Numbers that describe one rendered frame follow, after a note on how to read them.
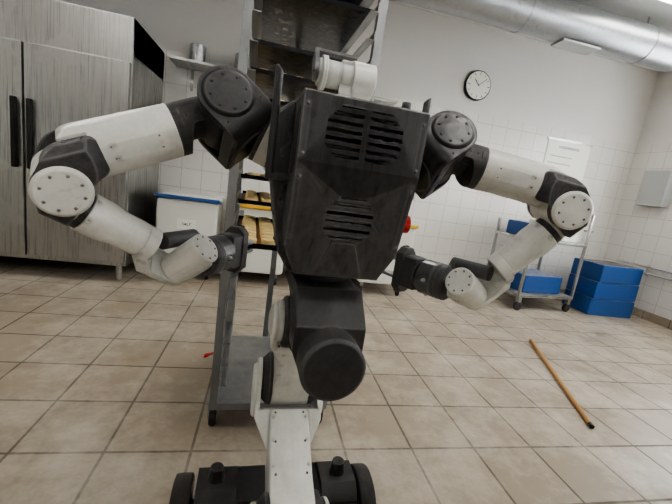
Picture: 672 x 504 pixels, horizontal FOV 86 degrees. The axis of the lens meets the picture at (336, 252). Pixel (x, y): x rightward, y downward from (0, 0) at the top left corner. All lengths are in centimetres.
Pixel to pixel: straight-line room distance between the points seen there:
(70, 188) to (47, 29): 304
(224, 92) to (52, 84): 293
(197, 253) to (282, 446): 54
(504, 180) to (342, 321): 43
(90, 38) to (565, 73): 485
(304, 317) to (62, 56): 313
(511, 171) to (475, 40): 412
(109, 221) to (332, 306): 41
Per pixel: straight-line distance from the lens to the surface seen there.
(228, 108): 64
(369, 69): 78
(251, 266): 350
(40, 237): 363
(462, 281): 84
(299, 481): 102
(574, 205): 85
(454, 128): 76
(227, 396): 166
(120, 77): 338
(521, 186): 83
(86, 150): 65
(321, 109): 56
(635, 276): 544
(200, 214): 347
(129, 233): 73
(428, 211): 449
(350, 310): 66
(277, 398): 107
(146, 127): 67
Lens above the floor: 107
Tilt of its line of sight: 11 degrees down
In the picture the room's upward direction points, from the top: 8 degrees clockwise
